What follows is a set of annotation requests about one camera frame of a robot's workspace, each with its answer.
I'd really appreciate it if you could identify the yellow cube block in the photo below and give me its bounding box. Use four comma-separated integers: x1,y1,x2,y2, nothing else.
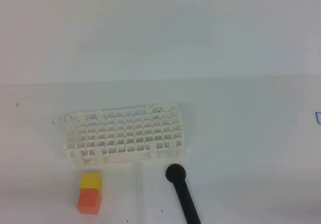
80,172,102,191

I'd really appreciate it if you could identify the clear glass test tube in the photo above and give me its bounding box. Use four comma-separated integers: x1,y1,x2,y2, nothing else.
64,115,72,122

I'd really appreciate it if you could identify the black round-headed handle tool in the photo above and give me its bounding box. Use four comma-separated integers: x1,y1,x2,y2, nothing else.
165,164,201,224

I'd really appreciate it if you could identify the orange cube block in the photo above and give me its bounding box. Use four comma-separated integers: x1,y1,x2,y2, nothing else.
77,188,101,215

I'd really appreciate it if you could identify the white plastic test tube rack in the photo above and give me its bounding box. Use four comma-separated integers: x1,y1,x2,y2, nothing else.
63,103,185,168

